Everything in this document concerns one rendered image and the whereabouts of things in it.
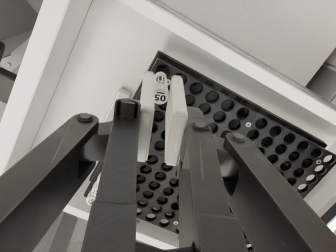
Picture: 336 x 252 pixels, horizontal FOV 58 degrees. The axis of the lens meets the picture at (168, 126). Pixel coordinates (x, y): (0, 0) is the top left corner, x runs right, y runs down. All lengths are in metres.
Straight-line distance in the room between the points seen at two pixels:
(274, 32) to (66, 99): 0.28
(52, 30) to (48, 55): 0.02
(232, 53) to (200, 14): 0.14
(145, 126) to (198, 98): 0.15
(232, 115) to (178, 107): 0.15
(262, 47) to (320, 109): 0.14
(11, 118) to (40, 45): 0.07
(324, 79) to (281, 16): 0.12
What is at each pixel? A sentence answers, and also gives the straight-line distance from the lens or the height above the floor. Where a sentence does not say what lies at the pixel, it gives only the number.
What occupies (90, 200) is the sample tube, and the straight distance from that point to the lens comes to 0.35.
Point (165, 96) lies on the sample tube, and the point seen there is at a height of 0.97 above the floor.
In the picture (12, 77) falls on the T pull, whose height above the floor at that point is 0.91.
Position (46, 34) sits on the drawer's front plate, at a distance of 0.26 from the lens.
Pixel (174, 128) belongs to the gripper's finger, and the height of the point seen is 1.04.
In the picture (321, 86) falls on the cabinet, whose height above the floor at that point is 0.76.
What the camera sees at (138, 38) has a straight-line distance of 0.34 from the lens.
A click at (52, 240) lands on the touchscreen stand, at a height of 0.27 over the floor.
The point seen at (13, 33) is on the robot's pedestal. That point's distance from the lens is 1.00.
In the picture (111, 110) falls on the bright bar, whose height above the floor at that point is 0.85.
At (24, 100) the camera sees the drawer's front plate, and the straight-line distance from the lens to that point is 0.29.
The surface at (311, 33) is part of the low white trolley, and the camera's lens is 0.46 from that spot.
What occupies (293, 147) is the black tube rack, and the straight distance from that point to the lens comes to 0.34.
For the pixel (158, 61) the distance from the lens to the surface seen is 0.28.
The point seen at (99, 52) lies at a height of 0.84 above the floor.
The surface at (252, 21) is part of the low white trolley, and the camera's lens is 0.43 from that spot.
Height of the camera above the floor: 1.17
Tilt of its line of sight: 64 degrees down
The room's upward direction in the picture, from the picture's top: 178 degrees clockwise
